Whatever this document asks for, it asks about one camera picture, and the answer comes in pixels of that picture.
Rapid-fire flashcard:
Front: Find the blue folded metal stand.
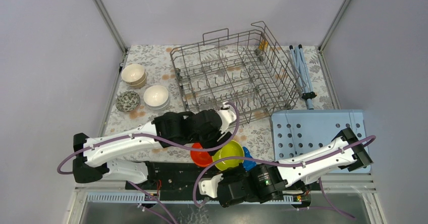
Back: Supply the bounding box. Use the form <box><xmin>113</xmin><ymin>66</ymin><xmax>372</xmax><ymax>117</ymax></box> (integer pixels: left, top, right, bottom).
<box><xmin>289</xmin><ymin>44</ymin><xmax>316</xmax><ymax>110</ymax></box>

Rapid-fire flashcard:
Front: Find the yellow rubber duck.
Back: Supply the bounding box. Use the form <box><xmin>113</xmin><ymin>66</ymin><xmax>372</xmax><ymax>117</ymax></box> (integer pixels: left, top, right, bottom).
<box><xmin>258</xmin><ymin>40</ymin><xmax>269</xmax><ymax>51</ymax></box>

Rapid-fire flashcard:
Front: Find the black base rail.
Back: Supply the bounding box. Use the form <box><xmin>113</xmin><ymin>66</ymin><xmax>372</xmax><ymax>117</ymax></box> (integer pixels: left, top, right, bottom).
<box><xmin>110</xmin><ymin>160</ymin><xmax>322</xmax><ymax>203</ymax></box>

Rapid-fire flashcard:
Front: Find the beige bowl with leaf pattern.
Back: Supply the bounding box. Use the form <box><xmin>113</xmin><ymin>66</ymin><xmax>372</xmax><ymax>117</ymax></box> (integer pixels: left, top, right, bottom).
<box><xmin>121</xmin><ymin>64</ymin><xmax>146</xmax><ymax>85</ymax></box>

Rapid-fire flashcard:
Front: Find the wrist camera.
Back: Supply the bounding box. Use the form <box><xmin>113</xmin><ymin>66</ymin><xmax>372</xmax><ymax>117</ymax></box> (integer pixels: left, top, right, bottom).
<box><xmin>198</xmin><ymin>174</ymin><xmax>224</xmax><ymax>199</ymax></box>
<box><xmin>217</xmin><ymin>104</ymin><xmax>237</xmax><ymax>133</ymax></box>

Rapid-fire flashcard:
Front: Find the pink patterned bowl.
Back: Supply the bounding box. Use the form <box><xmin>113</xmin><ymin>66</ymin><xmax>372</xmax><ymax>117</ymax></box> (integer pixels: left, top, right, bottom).
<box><xmin>115</xmin><ymin>91</ymin><xmax>140</xmax><ymax>113</ymax></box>

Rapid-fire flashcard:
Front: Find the yellow-green bowl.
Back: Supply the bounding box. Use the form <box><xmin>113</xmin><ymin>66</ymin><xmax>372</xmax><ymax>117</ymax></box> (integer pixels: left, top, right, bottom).
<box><xmin>212</xmin><ymin>140</ymin><xmax>244</xmax><ymax>171</ymax></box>

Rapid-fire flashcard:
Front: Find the blue toy car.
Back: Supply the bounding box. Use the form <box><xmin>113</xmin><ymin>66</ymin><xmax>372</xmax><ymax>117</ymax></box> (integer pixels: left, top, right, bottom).
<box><xmin>242</xmin><ymin>146</ymin><xmax>257</xmax><ymax>172</ymax></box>

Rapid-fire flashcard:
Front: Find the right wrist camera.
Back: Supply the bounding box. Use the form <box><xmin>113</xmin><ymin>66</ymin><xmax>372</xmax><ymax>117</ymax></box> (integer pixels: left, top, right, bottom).
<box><xmin>198</xmin><ymin>174</ymin><xmax>224</xmax><ymax>199</ymax></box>

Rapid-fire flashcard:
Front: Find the white ribbed bowl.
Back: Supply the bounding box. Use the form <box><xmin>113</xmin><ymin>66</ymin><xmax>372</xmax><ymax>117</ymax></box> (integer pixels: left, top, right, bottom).
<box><xmin>143</xmin><ymin>85</ymin><xmax>169</xmax><ymax>107</ymax></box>
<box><xmin>147</xmin><ymin>101</ymin><xmax>170</xmax><ymax>110</ymax></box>

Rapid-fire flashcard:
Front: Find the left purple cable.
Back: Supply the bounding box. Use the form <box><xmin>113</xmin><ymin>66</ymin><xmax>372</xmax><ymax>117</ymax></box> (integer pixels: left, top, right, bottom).
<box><xmin>57</xmin><ymin>102</ymin><xmax>241</xmax><ymax>224</ymax></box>

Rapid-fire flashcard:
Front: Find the plain beige bowl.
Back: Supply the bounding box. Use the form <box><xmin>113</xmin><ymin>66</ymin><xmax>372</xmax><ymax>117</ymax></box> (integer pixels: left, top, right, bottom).
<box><xmin>126</xmin><ymin>79</ymin><xmax>146</xmax><ymax>89</ymax></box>

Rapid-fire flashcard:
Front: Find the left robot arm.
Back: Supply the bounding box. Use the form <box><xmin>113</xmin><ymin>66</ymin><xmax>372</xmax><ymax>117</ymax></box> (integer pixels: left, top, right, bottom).
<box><xmin>72</xmin><ymin>108</ymin><xmax>237</xmax><ymax>189</ymax></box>

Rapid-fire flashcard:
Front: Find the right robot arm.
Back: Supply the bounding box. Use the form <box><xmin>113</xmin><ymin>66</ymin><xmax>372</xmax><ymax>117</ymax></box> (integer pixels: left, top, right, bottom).
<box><xmin>215</xmin><ymin>128</ymin><xmax>375</xmax><ymax>208</ymax></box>

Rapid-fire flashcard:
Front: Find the grey wire dish rack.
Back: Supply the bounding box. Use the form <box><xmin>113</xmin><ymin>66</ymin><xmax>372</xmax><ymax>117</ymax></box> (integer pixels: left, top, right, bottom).
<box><xmin>170</xmin><ymin>21</ymin><xmax>304</xmax><ymax>123</ymax></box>

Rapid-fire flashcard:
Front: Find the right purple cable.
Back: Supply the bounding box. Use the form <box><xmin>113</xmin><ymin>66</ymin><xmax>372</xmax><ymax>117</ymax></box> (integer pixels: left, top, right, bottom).
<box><xmin>192</xmin><ymin>135</ymin><xmax>377</xmax><ymax>220</ymax></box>

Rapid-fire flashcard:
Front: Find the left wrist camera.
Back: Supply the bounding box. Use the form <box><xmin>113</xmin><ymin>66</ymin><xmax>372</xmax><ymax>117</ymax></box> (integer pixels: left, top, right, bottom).
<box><xmin>217</xmin><ymin>104</ymin><xmax>237</xmax><ymax>133</ymax></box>

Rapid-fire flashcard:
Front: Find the light blue perforated board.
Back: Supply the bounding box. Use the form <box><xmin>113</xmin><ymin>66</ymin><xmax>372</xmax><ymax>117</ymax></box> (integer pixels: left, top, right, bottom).
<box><xmin>271</xmin><ymin>109</ymin><xmax>366</xmax><ymax>161</ymax></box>

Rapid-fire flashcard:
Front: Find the orange bowl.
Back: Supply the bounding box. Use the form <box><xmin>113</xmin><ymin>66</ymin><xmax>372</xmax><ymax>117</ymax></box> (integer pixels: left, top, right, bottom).
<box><xmin>190</xmin><ymin>151</ymin><xmax>213</xmax><ymax>167</ymax></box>

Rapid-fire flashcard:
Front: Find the floral patterned table mat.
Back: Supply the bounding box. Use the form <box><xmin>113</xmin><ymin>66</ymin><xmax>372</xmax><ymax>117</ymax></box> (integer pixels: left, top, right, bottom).
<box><xmin>97</xmin><ymin>44</ymin><xmax>335</xmax><ymax>164</ymax></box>

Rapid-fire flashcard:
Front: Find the purple cable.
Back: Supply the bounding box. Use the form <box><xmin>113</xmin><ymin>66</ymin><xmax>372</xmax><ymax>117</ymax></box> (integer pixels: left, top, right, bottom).
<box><xmin>192</xmin><ymin>135</ymin><xmax>377</xmax><ymax>220</ymax></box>
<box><xmin>57</xmin><ymin>102</ymin><xmax>241</xmax><ymax>224</ymax></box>

